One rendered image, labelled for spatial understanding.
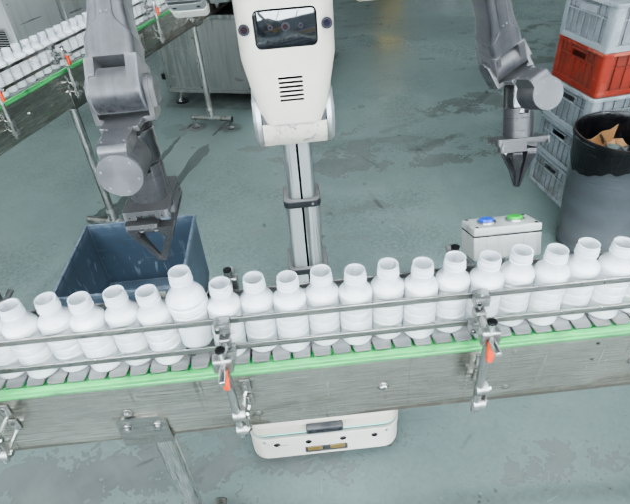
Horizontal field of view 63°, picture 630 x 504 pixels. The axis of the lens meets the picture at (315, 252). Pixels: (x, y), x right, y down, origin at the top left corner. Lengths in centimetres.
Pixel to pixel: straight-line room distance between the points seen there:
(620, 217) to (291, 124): 186
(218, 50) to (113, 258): 325
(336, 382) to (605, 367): 54
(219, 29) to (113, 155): 398
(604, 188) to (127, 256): 208
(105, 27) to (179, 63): 414
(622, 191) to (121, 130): 235
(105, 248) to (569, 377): 125
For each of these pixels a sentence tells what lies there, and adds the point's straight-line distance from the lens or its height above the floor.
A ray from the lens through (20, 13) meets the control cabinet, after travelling 684.
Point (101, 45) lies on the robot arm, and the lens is 73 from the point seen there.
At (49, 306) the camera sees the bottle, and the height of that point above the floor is 116.
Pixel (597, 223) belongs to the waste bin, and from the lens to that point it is 282.
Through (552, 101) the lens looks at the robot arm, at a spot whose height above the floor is 137.
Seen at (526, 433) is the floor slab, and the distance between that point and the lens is 215.
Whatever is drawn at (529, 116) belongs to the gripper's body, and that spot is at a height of 132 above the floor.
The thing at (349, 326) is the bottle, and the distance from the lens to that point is 94.
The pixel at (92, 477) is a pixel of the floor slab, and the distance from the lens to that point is 219.
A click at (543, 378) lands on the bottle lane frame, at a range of 116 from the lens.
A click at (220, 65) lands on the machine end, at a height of 37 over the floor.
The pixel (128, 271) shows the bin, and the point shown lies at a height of 77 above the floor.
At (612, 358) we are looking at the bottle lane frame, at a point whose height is 91.
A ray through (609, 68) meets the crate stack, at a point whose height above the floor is 81.
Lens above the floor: 174
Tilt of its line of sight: 38 degrees down
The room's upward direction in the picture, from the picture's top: 5 degrees counter-clockwise
